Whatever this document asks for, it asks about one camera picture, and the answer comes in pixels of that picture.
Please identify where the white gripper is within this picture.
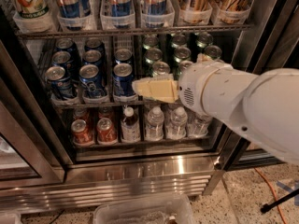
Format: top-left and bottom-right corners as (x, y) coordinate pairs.
(132, 53), (231, 114)

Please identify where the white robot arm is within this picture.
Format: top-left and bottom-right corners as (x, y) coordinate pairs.
(132, 60), (299, 165)

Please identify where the green can front middle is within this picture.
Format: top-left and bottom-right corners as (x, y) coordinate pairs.
(174, 61), (192, 80)

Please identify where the green can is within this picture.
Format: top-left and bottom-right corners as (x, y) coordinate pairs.
(174, 61), (192, 80)
(149, 61), (170, 77)
(195, 32), (213, 50)
(170, 34), (187, 49)
(142, 35), (159, 50)

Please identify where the green can second row middle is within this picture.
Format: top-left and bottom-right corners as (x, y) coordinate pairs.
(173, 46), (191, 64)

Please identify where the green can second row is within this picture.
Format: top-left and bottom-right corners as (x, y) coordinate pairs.
(173, 46), (191, 64)
(204, 45), (222, 60)
(144, 48), (163, 66)

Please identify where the green can front left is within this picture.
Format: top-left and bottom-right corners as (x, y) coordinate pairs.
(149, 61), (170, 77)

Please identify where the green can back middle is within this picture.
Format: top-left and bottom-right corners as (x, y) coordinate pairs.
(170, 34), (187, 49)

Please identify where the green can second row left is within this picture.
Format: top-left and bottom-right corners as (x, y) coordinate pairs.
(144, 48), (163, 66)

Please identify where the green can second row right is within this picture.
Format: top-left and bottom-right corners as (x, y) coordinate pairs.
(204, 45), (222, 60)

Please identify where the green can back right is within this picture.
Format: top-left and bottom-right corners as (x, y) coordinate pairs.
(195, 32), (213, 50)

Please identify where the green can back left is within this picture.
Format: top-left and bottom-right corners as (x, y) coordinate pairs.
(142, 35), (159, 50)

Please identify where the blue can front right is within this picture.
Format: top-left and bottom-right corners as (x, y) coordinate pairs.
(113, 63), (135, 97)

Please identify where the blue can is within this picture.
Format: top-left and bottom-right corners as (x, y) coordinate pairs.
(45, 66), (77, 100)
(79, 64), (107, 98)
(84, 37), (106, 53)
(55, 38), (78, 55)
(113, 63), (135, 97)

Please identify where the blue can second row right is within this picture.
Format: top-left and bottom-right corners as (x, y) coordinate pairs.
(114, 49), (134, 65)

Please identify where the blue can second row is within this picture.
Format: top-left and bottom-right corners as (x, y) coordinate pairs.
(114, 49), (134, 65)
(51, 51), (78, 80)
(82, 49), (104, 68)

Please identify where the red can back right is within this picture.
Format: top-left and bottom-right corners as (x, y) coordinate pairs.
(98, 106), (114, 120)

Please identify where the blue can back middle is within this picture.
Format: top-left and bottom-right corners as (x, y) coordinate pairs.
(84, 37), (106, 53)

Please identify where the blue can front middle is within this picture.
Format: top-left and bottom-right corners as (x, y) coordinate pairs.
(79, 64), (107, 98)

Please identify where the blue can second row middle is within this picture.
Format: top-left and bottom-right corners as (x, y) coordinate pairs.
(82, 49), (104, 68)

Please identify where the red can front right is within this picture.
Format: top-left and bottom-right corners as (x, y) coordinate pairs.
(96, 118), (118, 144)

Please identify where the red can back left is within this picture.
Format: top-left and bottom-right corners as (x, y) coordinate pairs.
(73, 108), (90, 122)

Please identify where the red can front left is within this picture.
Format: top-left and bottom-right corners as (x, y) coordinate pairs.
(71, 119), (93, 145)

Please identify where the blue can second row left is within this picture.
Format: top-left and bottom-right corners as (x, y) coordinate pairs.
(51, 51), (78, 80)

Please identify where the blue can back left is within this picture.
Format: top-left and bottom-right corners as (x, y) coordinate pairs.
(55, 38), (78, 55)

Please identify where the blue can front left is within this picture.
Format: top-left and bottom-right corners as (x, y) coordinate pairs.
(45, 66), (77, 100)

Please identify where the stainless steel fridge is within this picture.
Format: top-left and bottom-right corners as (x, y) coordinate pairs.
(0, 0), (299, 215)

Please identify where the red bull can far left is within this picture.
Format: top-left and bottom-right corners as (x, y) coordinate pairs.
(55, 0), (91, 19)

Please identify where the water bottle middle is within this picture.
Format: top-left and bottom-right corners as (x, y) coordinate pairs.
(166, 106), (188, 140)

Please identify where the water bottle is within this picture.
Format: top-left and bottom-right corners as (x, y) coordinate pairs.
(166, 106), (188, 140)
(145, 106), (164, 141)
(187, 111), (212, 138)

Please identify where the water bottle right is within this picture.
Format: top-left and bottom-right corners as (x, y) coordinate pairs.
(187, 111), (212, 138)

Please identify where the water bottle left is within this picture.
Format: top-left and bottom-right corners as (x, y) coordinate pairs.
(145, 106), (164, 141)

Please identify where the brown drink bottle white cap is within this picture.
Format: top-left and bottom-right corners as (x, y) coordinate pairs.
(121, 106), (141, 143)

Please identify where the clear plastic bin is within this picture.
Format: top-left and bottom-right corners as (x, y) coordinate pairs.
(93, 193), (195, 224)

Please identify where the black stand leg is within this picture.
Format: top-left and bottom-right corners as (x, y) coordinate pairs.
(260, 189), (299, 214)

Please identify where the orange cable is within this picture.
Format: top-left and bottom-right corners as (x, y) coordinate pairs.
(253, 167), (288, 224)

